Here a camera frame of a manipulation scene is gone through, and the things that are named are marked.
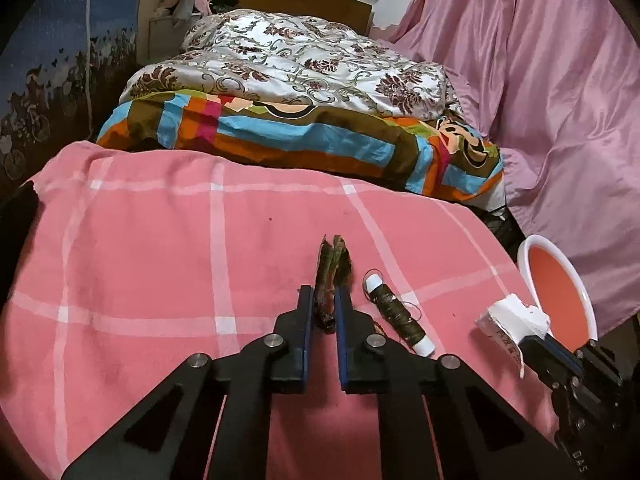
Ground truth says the white paper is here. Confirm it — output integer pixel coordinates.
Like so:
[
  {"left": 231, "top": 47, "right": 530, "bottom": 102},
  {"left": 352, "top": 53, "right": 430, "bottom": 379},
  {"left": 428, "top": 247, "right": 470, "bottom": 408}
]
[{"left": 475, "top": 294, "right": 551, "bottom": 379}]

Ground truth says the dark thread spool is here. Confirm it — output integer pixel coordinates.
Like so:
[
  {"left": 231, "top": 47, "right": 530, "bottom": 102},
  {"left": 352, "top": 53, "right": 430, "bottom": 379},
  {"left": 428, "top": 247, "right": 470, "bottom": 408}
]
[{"left": 362, "top": 269, "right": 436, "bottom": 358}]

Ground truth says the brown dried peel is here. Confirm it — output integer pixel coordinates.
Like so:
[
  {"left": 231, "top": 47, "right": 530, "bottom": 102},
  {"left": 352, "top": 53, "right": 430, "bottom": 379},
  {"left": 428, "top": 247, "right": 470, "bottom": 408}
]
[{"left": 312, "top": 234, "right": 354, "bottom": 334}]

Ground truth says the orange trash bin white rim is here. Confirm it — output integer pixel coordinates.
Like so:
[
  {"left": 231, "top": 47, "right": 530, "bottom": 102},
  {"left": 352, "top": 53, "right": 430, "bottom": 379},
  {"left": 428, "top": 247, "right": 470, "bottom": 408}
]
[{"left": 518, "top": 234, "right": 598, "bottom": 351}]

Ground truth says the pink plaid blanket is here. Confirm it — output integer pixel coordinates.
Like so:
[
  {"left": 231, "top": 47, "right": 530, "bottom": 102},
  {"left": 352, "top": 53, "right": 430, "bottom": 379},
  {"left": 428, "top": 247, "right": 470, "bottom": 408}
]
[{"left": 1, "top": 142, "right": 556, "bottom": 479}]

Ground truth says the colourful cartoon bed sheet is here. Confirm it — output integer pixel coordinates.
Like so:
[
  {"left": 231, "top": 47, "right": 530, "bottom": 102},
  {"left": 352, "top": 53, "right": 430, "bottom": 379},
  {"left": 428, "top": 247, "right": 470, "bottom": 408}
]
[{"left": 96, "top": 90, "right": 506, "bottom": 214}]

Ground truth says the pink curtain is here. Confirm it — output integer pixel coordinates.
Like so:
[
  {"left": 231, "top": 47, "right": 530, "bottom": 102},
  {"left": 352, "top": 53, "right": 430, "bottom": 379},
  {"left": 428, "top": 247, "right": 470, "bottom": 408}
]
[{"left": 384, "top": 0, "right": 639, "bottom": 333}]

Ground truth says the blue fabric wardrobe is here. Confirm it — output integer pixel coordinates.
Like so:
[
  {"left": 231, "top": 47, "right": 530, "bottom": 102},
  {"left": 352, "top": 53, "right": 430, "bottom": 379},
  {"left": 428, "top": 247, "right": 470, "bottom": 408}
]
[{"left": 1, "top": 0, "right": 139, "bottom": 196}]

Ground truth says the floral white duvet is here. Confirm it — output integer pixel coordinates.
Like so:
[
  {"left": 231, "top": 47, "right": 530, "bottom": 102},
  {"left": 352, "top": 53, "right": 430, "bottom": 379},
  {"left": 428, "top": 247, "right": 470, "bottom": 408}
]
[{"left": 119, "top": 9, "right": 463, "bottom": 122}]

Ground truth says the white nightstand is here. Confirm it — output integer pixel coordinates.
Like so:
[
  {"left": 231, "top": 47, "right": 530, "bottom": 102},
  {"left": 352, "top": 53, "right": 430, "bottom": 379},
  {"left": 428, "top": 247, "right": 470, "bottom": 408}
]
[{"left": 148, "top": 13, "right": 202, "bottom": 63}]

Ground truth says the wooden headboard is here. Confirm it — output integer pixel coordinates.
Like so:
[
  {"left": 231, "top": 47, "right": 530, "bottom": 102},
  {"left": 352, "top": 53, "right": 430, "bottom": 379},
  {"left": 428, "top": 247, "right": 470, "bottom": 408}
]
[{"left": 239, "top": 0, "right": 372, "bottom": 36}]

